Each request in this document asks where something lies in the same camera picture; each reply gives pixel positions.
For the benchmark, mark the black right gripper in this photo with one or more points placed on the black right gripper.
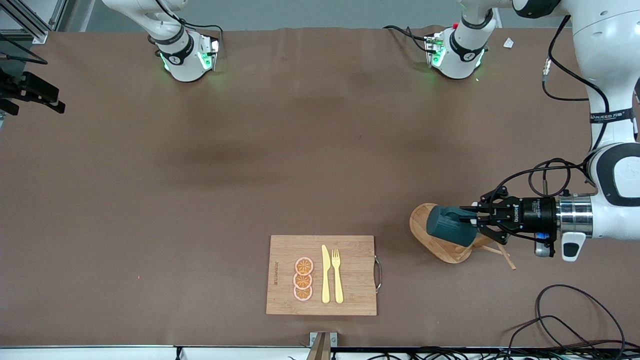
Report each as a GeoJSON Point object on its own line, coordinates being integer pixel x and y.
{"type": "Point", "coordinates": [35, 89]}

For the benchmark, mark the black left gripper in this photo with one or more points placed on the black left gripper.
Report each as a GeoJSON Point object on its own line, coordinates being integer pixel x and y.
{"type": "Point", "coordinates": [534, 213]}

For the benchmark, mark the dark green cup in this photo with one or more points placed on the dark green cup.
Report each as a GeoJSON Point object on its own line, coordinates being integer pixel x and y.
{"type": "Point", "coordinates": [450, 225]}

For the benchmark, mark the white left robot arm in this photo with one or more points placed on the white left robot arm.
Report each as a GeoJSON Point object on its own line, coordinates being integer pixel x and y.
{"type": "Point", "coordinates": [615, 180]}

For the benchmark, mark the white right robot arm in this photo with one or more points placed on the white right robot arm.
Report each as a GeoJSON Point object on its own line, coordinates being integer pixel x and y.
{"type": "Point", "coordinates": [185, 65]}

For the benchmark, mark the wooden cup rack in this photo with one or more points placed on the wooden cup rack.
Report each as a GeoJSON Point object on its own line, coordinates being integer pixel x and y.
{"type": "Point", "coordinates": [425, 235]}

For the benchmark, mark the wooden cutting board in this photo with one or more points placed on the wooden cutting board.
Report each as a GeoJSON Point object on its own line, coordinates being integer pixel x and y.
{"type": "Point", "coordinates": [350, 300]}

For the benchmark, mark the yellow plastic fork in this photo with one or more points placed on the yellow plastic fork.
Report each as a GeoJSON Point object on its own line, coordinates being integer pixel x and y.
{"type": "Point", "coordinates": [338, 285]}

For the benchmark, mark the white paper scrap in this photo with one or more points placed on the white paper scrap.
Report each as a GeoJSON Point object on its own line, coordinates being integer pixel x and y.
{"type": "Point", "coordinates": [508, 43]}

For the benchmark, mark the yellow plastic knife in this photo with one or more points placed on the yellow plastic knife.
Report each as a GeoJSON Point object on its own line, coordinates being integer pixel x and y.
{"type": "Point", "coordinates": [325, 280]}

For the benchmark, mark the orange slice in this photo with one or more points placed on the orange slice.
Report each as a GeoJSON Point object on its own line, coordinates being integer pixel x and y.
{"type": "Point", "coordinates": [304, 265]}

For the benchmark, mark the brown table cover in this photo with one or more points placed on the brown table cover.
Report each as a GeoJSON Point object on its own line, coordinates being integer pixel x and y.
{"type": "Point", "coordinates": [150, 250]}

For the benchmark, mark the aluminium frame post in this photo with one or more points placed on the aluminium frame post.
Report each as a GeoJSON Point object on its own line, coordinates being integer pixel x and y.
{"type": "Point", "coordinates": [37, 30]}

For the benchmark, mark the metal bracket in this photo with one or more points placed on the metal bracket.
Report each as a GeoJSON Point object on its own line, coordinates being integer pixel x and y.
{"type": "Point", "coordinates": [322, 345]}

